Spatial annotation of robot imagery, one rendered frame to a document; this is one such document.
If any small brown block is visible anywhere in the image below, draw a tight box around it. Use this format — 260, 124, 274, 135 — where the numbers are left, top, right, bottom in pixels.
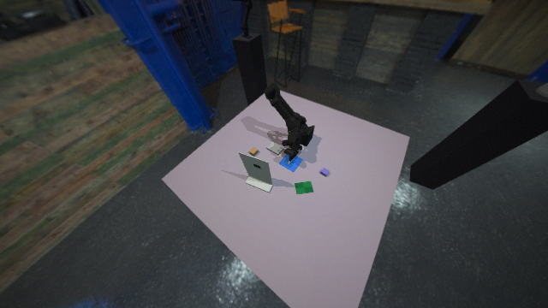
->
249, 147, 259, 156

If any green flat square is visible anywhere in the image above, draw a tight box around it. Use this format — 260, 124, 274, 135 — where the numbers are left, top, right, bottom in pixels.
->
295, 181, 314, 194

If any small purple block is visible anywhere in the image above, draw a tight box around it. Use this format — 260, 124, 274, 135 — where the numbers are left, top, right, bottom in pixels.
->
320, 168, 330, 177

